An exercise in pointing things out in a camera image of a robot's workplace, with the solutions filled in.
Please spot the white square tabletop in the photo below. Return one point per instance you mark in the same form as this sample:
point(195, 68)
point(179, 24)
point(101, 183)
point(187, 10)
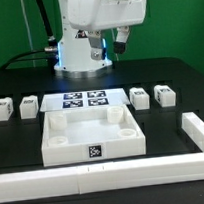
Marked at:
point(90, 134)

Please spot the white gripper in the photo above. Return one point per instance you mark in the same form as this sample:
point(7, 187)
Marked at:
point(93, 15)

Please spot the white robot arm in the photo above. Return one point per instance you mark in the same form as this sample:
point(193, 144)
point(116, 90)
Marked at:
point(82, 51)

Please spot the white L-shaped obstacle wall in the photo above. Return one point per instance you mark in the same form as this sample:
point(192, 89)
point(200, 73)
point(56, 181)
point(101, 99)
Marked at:
point(108, 176)

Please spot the white marker sheet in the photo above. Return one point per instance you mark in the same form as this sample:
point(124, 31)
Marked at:
point(57, 102)

